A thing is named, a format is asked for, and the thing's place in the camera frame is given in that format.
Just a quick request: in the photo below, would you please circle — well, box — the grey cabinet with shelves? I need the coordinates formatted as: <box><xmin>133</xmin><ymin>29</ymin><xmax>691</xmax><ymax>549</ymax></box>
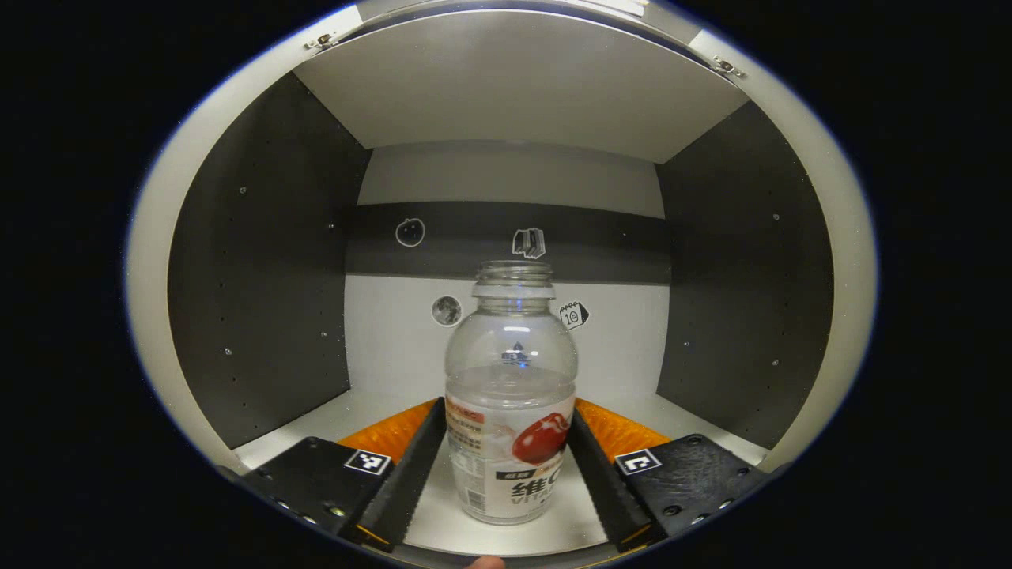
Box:
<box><xmin>126</xmin><ymin>0</ymin><xmax>877</xmax><ymax>558</ymax></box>

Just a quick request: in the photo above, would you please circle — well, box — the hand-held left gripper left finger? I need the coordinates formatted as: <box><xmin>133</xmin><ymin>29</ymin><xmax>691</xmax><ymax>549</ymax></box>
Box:
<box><xmin>217</xmin><ymin>398</ymin><xmax>448</xmax><ymax>552</ymax></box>

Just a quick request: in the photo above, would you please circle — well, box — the clear plastic bottle red label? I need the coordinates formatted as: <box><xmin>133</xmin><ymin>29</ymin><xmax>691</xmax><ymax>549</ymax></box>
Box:
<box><xmin>444</xmin><ymin>261</ymin><xmax>578</xmax><ymax>526</ymax></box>

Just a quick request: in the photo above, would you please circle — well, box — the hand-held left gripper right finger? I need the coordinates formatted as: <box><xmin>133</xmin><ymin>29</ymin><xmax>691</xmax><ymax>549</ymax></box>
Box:
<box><xmin>568</xmin><ymin>398</ymin><xmax>772</xmax><ymax>554</ymax></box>

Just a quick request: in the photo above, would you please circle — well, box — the grey cabinet door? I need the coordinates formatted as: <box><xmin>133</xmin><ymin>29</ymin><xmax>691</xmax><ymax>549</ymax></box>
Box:
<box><xmin>688</xmin><ymin>28</ymin><xmax>878</xmax><ymax>473</ymax></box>
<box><xmin>125</xmin><ymin>8</ymin><xmax>364</xmax><ymax>475</ymax></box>

